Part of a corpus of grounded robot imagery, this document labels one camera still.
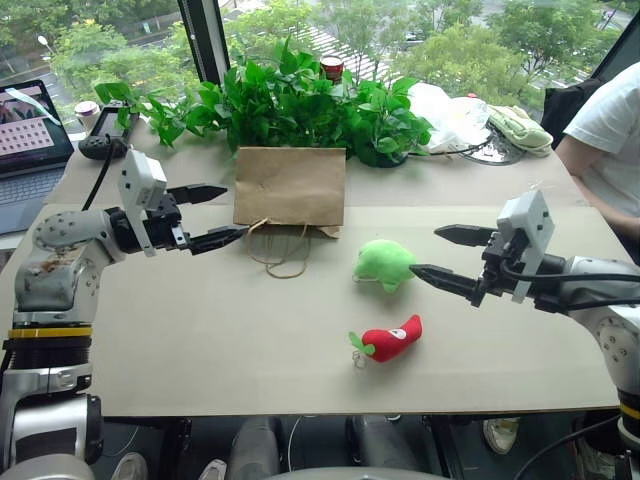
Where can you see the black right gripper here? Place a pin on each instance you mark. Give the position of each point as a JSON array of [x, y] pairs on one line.
[[500, 265]]

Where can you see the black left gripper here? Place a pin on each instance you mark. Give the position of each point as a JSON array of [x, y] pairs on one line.
[[162, 220]]

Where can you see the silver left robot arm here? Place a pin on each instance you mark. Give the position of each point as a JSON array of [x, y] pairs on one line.
[[55, 280]]

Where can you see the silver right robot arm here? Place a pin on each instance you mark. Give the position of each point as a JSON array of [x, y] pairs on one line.
[[600, 320]]

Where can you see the brown paper bag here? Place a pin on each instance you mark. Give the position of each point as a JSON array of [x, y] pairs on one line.
[[289, 187]]

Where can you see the white plastic bag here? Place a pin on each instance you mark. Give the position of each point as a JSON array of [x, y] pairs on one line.
[[445, 120]]

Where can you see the green plush toy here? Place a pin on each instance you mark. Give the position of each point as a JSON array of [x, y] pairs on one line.
[[386, 264]]

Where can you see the red chili plush toy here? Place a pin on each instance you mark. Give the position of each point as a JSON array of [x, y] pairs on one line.
[[392, 340]]

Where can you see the round metal tray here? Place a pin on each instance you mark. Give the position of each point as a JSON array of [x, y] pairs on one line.
[[492, 150]]

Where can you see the black handheld game console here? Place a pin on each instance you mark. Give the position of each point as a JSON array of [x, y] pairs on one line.
[[107, 131]]

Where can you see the green leafy potted plant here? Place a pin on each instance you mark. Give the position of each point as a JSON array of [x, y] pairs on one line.
[[280, 102]]

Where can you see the light green folded cloth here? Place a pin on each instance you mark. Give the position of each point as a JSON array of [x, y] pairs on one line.
[[517, 131]]

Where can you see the white paper cup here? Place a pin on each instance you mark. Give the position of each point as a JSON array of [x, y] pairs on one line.
[[86, 115]]

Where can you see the white sneaker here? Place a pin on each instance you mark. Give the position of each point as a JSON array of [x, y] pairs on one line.
[[501, 434], [130, 467], [212, 470]]

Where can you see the person in white shirt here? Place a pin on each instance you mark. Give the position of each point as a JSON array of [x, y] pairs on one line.
[[607, 150]]

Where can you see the black office chair back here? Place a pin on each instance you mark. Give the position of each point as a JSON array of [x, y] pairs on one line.
[[567, 105]]

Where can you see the open laptop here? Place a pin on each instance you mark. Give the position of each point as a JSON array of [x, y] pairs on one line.
[[25, 150]]

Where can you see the red can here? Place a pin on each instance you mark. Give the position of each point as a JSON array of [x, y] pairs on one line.
[[332, 68]]

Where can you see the dark rounded robot leg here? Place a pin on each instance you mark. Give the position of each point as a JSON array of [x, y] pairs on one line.
[[380, 442], [257, 447]]

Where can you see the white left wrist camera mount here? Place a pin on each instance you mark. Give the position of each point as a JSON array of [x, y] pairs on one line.
[[140, 186]]

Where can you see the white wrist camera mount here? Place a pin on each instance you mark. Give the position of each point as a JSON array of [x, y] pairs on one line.
[[140, 186], [529, 225]]

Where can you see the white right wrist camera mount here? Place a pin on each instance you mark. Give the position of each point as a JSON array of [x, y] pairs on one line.
[[529, 225]]

